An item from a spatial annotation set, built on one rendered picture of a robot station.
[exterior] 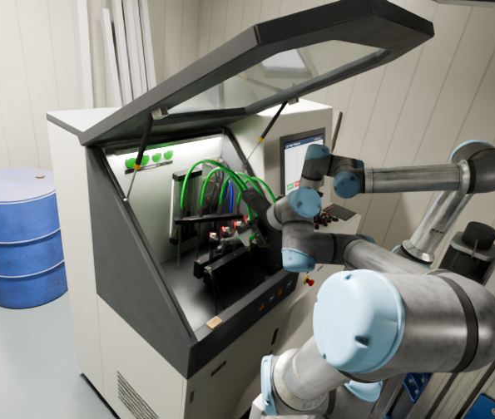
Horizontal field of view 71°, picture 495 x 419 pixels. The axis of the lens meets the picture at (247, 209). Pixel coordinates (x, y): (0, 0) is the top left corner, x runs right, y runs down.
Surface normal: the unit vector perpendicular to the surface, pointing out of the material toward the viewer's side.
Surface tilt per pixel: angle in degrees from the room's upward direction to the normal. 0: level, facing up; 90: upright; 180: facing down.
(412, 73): 90
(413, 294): 18
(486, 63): 90
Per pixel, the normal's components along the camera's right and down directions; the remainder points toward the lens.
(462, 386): -0.64, 0.27
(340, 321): -0.95, -0.15
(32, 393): 0.14, -0.88
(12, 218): 0.41, 0.47
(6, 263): 0.11, 0.47
